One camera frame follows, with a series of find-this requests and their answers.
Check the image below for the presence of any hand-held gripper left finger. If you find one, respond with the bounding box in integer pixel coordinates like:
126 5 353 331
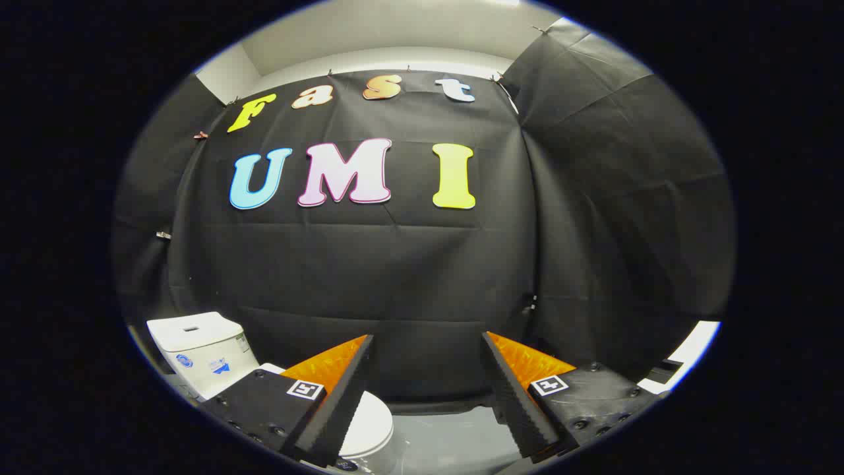
198 334 375 468

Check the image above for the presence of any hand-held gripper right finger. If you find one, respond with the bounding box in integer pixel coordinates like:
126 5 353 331
481 331 671 462

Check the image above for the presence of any white toilet lid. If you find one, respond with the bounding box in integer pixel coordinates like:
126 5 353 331
260 362 395 461

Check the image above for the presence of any black backdrop cloth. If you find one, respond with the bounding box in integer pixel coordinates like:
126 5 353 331
112 30 736 416

